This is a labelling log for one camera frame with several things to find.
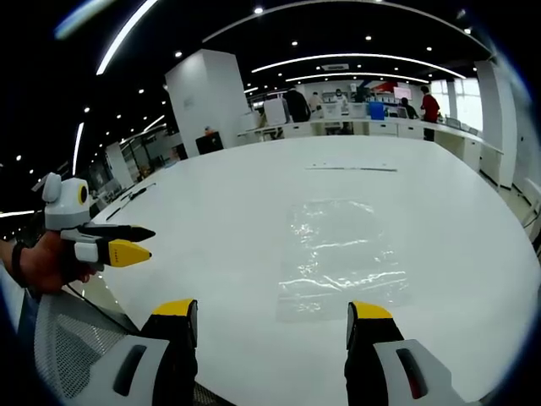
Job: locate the blue storage box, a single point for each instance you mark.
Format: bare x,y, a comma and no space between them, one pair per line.
376,111

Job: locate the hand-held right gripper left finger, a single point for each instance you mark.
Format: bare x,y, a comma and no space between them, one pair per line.
167,351

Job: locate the black tool on table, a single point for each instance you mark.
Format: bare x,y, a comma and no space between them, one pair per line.
131,196

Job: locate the large clear food packaging bag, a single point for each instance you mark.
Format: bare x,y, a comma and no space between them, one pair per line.
342,262

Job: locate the long white counter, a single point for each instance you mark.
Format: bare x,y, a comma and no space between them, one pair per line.
380,127

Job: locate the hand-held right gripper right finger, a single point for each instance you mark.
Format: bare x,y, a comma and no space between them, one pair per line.
380,351

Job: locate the black cabinet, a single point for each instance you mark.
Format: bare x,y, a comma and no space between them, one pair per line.
209,143

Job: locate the grey mesh office chair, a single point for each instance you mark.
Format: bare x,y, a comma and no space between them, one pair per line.
76,342

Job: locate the person's left hand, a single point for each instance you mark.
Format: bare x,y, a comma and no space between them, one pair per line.
48,266

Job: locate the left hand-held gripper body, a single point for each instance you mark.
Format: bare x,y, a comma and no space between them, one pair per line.
67,207

